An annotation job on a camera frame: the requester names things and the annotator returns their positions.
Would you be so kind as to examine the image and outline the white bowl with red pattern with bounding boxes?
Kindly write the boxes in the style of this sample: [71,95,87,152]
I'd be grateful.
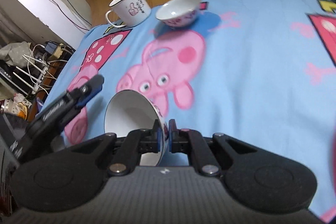
[104,90,168,166]

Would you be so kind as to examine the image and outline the white wifi router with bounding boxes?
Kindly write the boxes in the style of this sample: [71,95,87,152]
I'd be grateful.
[1,55,51,96]

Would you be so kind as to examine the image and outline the cluttered side shelf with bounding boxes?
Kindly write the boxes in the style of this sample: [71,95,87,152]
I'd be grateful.
[1,40,75,119]

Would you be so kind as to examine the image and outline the white enamel mug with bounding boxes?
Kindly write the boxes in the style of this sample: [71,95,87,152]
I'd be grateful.
[105,0,151,28]

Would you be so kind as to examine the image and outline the blue Peppa Pig tablecloth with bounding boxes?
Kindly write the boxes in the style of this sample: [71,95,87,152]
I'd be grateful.
[46,0,335,222]

